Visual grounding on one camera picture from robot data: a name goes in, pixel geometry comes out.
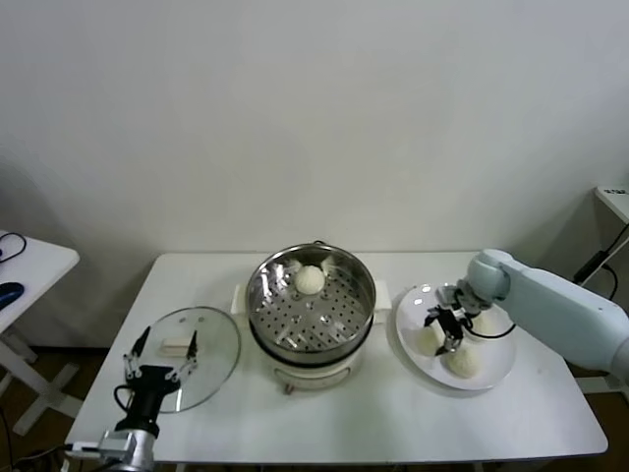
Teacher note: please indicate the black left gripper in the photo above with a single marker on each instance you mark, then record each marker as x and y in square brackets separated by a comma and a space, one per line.
[146, 388]

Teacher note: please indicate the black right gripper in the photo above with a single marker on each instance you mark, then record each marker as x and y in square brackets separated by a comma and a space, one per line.
[448, 322]

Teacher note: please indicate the white steamed baozi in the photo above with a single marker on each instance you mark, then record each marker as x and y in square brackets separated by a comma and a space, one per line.
[463, 365]
[424, 340]
[309, 280]
[487, 322]

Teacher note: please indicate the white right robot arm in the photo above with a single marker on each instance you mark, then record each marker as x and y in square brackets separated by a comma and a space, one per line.
[540, 295]

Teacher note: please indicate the stainless steel steamer basket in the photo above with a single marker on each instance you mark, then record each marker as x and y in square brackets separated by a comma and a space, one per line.
[314, 319]

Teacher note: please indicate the steel steamer pot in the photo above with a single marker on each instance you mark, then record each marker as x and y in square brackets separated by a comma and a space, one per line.
[314, 376]

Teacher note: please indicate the white round plate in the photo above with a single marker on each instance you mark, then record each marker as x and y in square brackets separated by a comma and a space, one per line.
[417, 305]

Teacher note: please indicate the white folding side table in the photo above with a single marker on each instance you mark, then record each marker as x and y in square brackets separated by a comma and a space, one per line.
[44, 260]

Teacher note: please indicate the blue computer mouse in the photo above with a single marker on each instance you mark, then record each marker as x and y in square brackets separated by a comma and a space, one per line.
[10, 292]

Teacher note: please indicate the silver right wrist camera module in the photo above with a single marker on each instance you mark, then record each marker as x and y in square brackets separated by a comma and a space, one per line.
[446, 294]

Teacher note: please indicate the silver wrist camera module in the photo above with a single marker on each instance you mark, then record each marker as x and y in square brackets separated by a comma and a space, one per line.
[446, 294]
[110, 442]

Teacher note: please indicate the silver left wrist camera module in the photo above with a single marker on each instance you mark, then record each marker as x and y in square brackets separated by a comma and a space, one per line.
[110, 442]

